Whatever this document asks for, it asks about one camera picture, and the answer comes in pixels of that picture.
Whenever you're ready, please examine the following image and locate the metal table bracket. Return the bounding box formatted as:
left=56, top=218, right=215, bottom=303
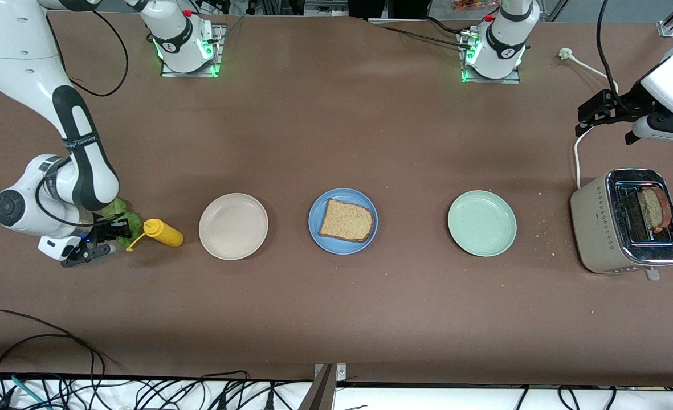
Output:
left=297, top=363, right=347, bottom=410

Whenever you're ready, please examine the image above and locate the beige metal toaster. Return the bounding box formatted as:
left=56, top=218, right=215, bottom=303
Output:
left=570, top=168, right=673, bottom=281

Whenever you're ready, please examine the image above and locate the dark clothed person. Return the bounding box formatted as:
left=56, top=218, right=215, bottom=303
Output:
left=348, top=0, right=431, bottom=19

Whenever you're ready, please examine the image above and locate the pale green round plate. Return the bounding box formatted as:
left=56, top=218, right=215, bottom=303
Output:
left=447, top=190, right=517, bottom=257

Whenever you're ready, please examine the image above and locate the brown bread slice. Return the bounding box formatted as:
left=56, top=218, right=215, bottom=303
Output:
left=639, top=187, right=672, bottom=234
left=319, top=198, right=374, bottom=243

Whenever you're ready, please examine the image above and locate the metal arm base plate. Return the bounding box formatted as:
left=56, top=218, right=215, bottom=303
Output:
left=460, top=28, right=522, bottom=84
left=161, top=24, right=223, bottom=77

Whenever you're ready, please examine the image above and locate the yellow squeeze bottle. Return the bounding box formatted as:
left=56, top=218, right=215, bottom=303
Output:
left=126, top=218, right=185, bottom=252

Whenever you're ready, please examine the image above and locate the teal cable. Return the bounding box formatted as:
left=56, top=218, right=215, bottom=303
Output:
left=0, top=371, right=49, bottom=410

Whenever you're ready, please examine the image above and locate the black braided cable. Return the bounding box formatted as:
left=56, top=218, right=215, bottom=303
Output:
left=379, top=24, right=474, bottom=51

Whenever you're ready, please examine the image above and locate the green lettuce leaf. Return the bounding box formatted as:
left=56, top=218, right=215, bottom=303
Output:
left=103, top=198, right=146, bottom=249

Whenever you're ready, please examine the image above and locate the blue round plate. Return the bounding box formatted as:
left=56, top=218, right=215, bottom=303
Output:
left=308, top=188, right=380, bottom=256

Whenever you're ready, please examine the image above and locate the white toaster power cable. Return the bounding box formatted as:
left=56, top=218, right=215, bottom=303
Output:
left=558, top=48, right=620, bottom=190

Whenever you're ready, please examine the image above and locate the beige round plate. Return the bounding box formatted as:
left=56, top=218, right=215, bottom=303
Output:
left=198, top=193, right=269, bottom=261

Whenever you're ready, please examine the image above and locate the orange snack packet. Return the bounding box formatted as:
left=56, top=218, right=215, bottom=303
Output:
left=452, top=0, right=495, bottom=13

